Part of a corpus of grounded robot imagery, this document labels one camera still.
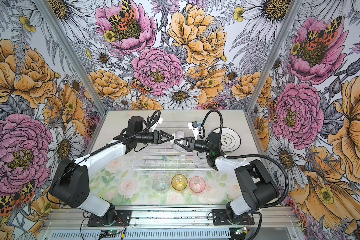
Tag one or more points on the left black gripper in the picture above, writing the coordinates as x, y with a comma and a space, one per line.
158, 135

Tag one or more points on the amber glass cup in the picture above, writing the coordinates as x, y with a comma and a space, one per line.
179, 182

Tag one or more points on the aluminium front rail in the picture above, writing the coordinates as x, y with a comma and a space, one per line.
173, 217

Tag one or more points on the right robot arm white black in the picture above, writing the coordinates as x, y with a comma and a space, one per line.
258, 189

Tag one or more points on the pink glass cup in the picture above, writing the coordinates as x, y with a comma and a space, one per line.
197, 184

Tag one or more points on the left aluminium frame post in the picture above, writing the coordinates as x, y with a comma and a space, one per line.
58, 32

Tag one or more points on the green circuit board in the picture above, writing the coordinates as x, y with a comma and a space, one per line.
108, 234

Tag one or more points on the clear glass cup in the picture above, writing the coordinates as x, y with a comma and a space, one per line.
161, 183

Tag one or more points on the aluminium frame post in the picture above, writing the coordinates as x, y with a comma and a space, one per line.
279, 41
58, 32

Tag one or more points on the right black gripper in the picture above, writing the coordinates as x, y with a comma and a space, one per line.
190, 149

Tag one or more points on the plate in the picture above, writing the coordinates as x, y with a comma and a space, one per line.
230, 140

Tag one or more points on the white vented cable duct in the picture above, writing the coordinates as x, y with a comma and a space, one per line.
140, 234

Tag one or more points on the ribbed white bowl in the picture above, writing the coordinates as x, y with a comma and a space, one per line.
178, 140

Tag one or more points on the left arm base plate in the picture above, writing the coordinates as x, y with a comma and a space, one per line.
114, 218

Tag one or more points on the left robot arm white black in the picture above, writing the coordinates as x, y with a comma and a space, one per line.
71, 185

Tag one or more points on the white wire dish rack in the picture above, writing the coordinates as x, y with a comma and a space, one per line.
165, 159

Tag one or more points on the right aluminium frame post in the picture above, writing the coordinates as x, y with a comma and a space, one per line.
279, 41

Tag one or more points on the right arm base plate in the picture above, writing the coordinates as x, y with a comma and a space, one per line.
222, 217

